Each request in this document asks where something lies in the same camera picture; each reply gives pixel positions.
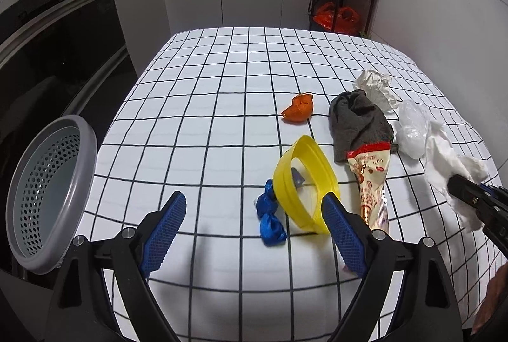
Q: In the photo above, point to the orange peel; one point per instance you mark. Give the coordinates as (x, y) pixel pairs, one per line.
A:
(297, 109)

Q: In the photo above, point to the red plastic bag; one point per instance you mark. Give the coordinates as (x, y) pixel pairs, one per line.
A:
(335, 18)

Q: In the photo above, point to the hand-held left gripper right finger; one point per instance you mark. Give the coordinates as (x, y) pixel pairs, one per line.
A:
(345, 238)

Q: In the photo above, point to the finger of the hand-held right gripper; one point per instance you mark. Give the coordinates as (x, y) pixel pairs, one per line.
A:
(462, 189)
(490, 189)

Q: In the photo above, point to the white tissue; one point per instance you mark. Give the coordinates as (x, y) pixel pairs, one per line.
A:
(444, 155)

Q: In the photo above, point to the checked paper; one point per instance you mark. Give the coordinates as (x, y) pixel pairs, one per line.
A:
(373, 82)

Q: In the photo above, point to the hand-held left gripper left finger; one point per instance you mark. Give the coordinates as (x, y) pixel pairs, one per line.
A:
(166, 231)

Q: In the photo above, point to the blue foil wrapper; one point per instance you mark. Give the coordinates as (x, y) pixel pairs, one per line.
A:
(272, 231)
(265, 201)

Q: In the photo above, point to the clear crumpled plastic bag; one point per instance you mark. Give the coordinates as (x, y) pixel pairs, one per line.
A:
(412, 127)

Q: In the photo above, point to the dark grey cloth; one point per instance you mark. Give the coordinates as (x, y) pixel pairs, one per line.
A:
(357, 123)

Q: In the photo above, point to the white black-checked tablecloth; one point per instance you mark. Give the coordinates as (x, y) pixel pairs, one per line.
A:
(222, 88)

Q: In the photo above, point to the grey perforated plastic basket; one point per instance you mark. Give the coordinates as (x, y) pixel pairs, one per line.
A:
(47, 183)

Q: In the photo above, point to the red white cone wrapper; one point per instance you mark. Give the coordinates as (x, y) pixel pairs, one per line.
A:
(367, 175)

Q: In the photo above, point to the person's right hand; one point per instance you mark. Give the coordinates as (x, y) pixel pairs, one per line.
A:
(492, 294)

